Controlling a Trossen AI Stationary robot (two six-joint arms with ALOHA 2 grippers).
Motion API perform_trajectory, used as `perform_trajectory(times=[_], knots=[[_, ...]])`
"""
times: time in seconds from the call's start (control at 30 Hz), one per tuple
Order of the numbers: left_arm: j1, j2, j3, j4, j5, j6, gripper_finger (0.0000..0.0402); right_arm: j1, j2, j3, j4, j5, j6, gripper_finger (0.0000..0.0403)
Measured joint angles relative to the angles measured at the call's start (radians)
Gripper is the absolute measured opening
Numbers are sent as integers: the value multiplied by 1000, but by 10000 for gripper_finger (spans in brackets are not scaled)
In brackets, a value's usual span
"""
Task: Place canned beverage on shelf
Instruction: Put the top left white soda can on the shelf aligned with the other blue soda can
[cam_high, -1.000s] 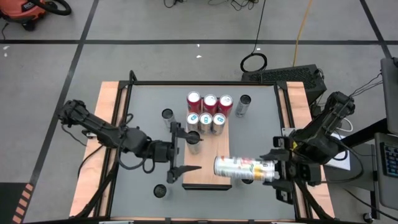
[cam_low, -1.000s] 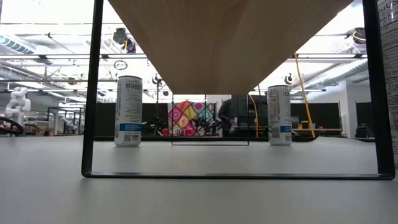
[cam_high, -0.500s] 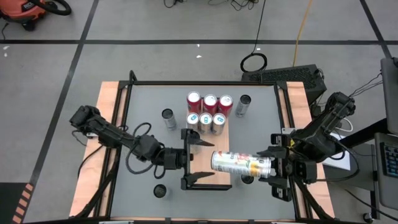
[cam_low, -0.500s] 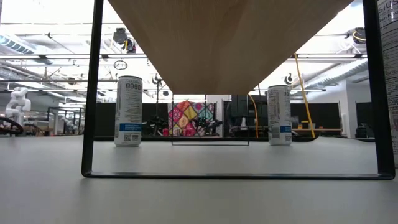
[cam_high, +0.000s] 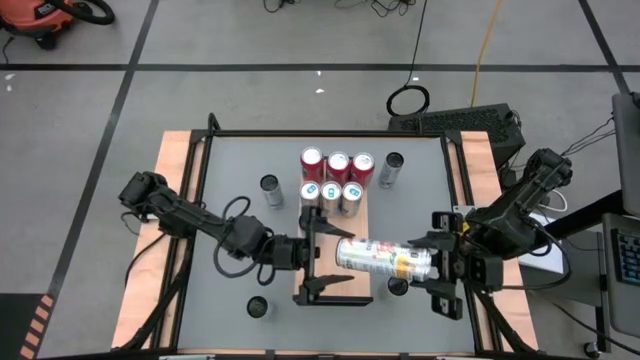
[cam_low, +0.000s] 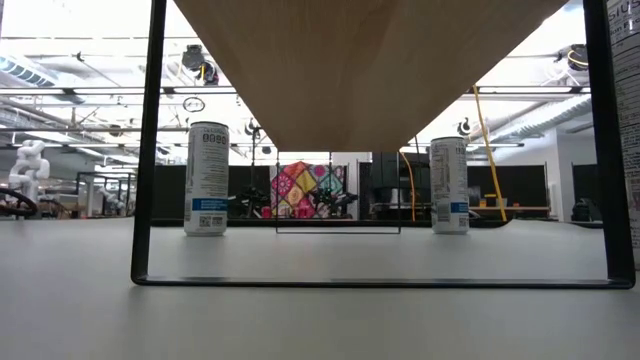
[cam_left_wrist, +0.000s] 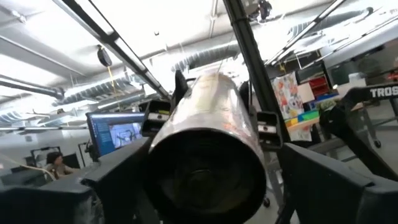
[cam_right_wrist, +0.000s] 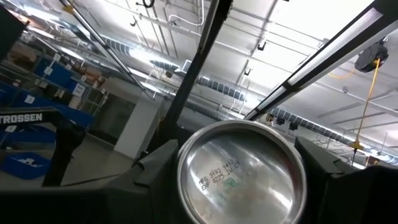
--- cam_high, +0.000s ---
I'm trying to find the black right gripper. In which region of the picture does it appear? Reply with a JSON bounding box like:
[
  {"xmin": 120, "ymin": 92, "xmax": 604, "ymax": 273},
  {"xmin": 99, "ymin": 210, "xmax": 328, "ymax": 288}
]
[{"xmin": 407, "ymin": 212, "xmax": 504, "ymax": 320}]

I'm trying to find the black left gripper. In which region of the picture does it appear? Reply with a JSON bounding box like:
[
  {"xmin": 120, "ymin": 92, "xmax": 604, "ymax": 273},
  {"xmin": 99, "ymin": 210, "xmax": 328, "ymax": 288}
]
[{"xmin": 274, "ymin": 207, "xmax": 356, "ymax": 305}]

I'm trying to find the white Celsius can yellow band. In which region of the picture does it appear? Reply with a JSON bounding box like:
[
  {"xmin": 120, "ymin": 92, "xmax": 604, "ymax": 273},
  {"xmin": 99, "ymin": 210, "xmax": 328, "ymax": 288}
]
[{"xmin": 334, "ymin": 237, "xmax": 434, "ymax": 283}]

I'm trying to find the blue silver Red Bull can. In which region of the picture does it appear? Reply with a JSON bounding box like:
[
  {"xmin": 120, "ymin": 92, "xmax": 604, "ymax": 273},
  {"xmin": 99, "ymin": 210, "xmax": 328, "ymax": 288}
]
[
  {"xmin": 340, "ymin": 180, "xmax": 365, "ymax": 219},
  {"xmin": 298, "ymin": 179, "xmax": 322, "ymax": 211},
  {"xmin": 319, "ymin": 179, "xmax": 344, "ymax": 217}
]

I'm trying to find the red Fanta can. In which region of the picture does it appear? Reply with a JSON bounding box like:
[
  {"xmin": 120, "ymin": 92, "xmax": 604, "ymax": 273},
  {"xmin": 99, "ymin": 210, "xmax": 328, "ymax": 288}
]
[{"xmin": 325, "ymin": 150, "xmax": 351, "ymax": 185}]

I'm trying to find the red soda can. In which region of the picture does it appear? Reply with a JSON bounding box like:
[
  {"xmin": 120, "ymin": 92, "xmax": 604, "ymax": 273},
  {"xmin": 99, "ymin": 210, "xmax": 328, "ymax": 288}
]
[
  {"xmin": 299, "ymin": 145, "xmax": 326, "ymax": 184},
  {"xmin": 349, "ymin": 151, "xmax": 376, "ymax": 189}
]

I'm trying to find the wooden shelf board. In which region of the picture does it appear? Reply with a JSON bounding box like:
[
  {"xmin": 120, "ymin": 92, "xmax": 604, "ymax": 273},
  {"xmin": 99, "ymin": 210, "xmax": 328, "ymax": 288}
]
[{"xmin": 293, "ymin": 160, "xmax": 373, "ymax": 298}]

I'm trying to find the white Celsius can blue band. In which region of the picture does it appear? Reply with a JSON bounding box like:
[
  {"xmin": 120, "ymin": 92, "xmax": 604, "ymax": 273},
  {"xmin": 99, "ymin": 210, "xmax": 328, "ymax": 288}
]
[
  {"xmin": 259, "ymin": 173, "xmax": 286, "ymax": 210},
  {"xmin": 377, "ymin": 151, "xmax": 406, "ymax": 190}
]

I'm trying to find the white paper sheet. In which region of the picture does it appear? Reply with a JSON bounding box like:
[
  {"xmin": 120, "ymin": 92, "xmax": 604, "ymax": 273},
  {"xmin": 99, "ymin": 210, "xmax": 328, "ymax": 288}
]
[{"xmin": 517, "ymin": 209, "xmax": 565, "ymax": 275}]

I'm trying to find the black metal bar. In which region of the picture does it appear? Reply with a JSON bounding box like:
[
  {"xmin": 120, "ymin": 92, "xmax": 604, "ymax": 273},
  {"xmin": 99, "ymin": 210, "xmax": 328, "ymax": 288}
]
[{"xmin": 514, "ymin": 189, "xmax": 626, "ymax": 257}]

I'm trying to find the grey laptop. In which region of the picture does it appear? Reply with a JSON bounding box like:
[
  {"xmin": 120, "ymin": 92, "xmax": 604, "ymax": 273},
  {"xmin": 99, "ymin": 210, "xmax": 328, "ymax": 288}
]
[{"xmin": 601, "ymin": 212, "xmax": 640, "ymax": 339}]

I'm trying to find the grey monitor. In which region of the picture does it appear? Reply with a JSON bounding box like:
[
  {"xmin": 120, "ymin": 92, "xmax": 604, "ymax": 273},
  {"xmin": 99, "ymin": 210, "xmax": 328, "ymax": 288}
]
[{"xmin": 611, "ymin": 91, "xmax": 640, "ymax": 217}]

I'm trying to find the black orange-striped mat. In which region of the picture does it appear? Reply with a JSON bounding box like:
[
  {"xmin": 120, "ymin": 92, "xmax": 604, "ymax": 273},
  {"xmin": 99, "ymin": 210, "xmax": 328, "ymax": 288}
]
[{"xmin": 0, "ymin": 292, "xmax": 57, "ymax": 360}]

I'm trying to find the orange shop vacuum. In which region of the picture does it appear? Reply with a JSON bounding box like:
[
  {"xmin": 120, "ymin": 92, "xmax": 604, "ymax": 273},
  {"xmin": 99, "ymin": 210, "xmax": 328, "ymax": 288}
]
[{"xmin": 0, "ymin": 0, "xmax": 76, "ymax": 50}]

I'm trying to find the black metal shelf leg frame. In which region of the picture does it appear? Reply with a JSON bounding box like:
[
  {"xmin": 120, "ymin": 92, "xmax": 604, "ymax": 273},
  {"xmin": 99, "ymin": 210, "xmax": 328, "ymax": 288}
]
[{"xmin": 291, "ymin": 293, "xmax": 375, "ymax": 307}]

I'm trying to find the black table frame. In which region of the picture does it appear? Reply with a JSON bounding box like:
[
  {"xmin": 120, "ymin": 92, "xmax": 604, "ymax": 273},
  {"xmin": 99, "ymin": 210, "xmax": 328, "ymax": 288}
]
[{"xmin": 112, "ymin": 112, "xmax": 544, "ymax": 360}]

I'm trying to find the black cable with coil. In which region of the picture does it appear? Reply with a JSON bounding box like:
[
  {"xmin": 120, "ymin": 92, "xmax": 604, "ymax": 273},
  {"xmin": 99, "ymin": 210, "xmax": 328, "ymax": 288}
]
[{"xmin": 385, "ymin": 0, "xmax": 431, "ymax": 118}]

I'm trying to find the long yellow cable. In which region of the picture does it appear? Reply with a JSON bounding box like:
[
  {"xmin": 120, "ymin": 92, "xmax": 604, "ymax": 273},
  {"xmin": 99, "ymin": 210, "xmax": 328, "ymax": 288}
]
[{"xmin": 469, "ymin": 0, "xmax": 504, "ymax": 108}]

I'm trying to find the black vacuum hose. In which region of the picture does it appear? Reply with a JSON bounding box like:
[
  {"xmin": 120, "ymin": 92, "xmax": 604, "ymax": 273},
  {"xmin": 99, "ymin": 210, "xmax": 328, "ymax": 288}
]
[{"xmin": 47, "ymin": 0, "xmax": 116, "ymax": 26}]

